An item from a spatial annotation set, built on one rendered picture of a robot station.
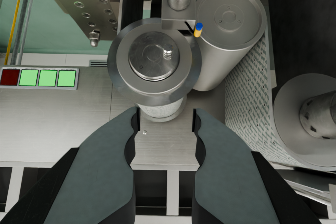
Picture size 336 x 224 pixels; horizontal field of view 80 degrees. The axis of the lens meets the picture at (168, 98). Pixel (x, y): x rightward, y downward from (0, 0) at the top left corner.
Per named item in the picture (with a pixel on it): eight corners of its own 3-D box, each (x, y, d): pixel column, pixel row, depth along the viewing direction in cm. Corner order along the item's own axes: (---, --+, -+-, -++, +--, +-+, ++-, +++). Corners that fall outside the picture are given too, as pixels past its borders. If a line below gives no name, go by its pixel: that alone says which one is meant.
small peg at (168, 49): (175, 49, 27) (166, 54, 26) (174, 58, 29) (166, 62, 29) (169, 41, 27) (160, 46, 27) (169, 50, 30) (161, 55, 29)
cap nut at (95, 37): (99, 32, 66) (97, 44, 65) (102, 37, 69) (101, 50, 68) (87, 31, 66) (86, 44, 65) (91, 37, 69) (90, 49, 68)
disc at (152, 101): (201, 17, 33) (203, 106, 30) (200, 19, 34) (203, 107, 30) (110, 16, 33) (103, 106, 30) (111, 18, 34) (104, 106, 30)
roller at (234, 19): (264, -15, 34) (270, 51, 31) (223, 51, 59) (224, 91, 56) (192, -17, 34) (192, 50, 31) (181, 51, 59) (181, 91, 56)
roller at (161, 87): (191, 23, 32) (193, 94, 29) (180, 76, 57) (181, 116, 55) (118, 22, 32) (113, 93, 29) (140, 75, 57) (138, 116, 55)
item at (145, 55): (134, 27, 30) (183, 35, 30) (136, 33, 32) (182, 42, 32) (122, 73, 29) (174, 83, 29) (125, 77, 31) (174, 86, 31)
